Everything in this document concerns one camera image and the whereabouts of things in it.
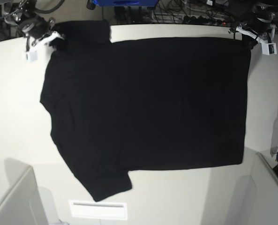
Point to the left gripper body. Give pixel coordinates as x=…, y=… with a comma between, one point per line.
x=257, y=23

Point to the right grey partition panel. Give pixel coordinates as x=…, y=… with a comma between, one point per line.
x=265, y=208

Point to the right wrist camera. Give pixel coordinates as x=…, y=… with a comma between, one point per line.
x=31, y=56

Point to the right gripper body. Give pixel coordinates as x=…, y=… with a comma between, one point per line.
x=37, y=27

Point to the white label plate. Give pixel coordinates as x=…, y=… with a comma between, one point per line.
x=100, y=210

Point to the black power strip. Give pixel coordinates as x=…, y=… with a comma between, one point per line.
x=200, y=20

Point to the black T-shirt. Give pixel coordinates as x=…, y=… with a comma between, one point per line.
x=151, y=104

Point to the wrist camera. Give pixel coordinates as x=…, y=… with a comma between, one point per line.
x=269, y=48
x=31, y=56

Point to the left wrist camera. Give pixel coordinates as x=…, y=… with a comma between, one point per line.
x=269, y=48

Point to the grey partition panel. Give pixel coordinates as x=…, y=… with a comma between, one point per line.
x=265, y=208
x=21, y=204

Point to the left grey partition panel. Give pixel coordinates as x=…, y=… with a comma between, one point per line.
x=21, y=204

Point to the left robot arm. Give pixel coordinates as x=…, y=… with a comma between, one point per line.
x=242, y=7

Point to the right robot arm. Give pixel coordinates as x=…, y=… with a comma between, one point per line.
x=25, y=16

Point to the blue box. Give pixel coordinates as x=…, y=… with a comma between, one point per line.
x=117, y=3

